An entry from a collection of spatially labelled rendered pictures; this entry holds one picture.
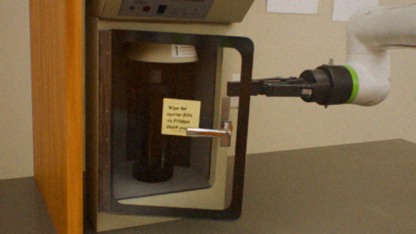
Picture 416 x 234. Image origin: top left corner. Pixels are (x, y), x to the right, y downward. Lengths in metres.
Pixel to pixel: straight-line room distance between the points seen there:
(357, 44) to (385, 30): 0.12
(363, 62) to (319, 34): 0.66
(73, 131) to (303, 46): 1.06
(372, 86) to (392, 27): 0.17
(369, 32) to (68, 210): 0.74
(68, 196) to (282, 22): 1.02
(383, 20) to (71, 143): 0.69
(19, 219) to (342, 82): 0.80
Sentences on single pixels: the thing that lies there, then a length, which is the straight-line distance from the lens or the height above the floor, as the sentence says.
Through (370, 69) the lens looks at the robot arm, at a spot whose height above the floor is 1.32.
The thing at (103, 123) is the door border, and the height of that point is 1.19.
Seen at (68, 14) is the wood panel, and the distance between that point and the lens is 0.94.
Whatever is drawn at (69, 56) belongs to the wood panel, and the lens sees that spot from 0.95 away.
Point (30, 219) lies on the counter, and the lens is 1.25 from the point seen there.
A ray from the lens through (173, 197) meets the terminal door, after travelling 1.10.
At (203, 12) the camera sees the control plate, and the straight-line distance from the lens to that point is 1.07.
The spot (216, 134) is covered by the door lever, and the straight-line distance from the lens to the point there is 0.99.
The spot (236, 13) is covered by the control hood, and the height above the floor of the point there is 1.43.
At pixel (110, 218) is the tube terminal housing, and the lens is 1.16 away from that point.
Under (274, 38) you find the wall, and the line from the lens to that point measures 1.75.
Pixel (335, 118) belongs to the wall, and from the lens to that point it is 1.98.
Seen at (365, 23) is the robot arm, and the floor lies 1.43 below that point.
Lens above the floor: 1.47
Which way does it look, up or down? 14 degrees down
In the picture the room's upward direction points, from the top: 3 degrees clockwise
